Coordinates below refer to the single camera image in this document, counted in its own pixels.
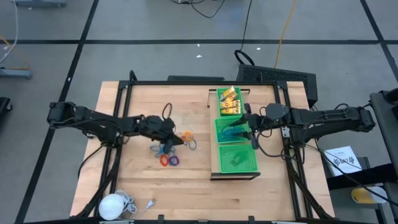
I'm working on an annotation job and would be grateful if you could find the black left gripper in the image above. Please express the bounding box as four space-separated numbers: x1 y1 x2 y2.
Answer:
138 114 185 155

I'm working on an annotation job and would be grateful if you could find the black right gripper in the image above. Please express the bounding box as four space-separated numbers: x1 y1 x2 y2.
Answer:
229 103 267 150

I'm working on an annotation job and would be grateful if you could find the yellow crayon pack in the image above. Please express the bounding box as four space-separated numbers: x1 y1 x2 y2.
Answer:
219 86 239 101
220 108 243 116
220 101 243 110
220 95 243 105

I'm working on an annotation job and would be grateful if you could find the green coil keychain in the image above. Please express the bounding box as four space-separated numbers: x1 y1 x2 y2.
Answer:
229 153 246 167

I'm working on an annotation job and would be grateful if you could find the grey desk foot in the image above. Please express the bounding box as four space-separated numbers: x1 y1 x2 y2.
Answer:
0 68 34 80

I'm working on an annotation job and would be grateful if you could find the green plastic slotted basket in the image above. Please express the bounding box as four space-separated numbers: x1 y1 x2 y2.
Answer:
214 117 253 144
216 86 245 118
218 144 260 174

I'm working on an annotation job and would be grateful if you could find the white dome lamp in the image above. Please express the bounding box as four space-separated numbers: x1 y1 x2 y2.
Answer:
98 193 125 221

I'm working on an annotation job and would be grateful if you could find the white printed booklet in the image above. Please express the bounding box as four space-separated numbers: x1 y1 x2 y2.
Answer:
324 145 363 177

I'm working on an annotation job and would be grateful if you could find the yellow white bottle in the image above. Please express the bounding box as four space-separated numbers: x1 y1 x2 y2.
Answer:
350 185 389 205

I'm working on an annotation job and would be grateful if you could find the black equipment cart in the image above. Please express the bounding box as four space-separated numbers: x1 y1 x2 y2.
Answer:
325 88 398 224

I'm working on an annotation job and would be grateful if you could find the black aluminium table frame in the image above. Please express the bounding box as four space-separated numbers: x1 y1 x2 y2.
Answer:
74 70 335 224

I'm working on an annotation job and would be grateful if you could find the white lamp cable with plug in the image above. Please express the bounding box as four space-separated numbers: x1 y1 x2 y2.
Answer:
114 190 156 220

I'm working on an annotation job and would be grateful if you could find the black floor cable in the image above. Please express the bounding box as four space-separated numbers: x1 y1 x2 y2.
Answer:
233 0 254 65

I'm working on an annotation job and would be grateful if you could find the yellow floor cable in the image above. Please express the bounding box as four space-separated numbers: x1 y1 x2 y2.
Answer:
274 0 297 68

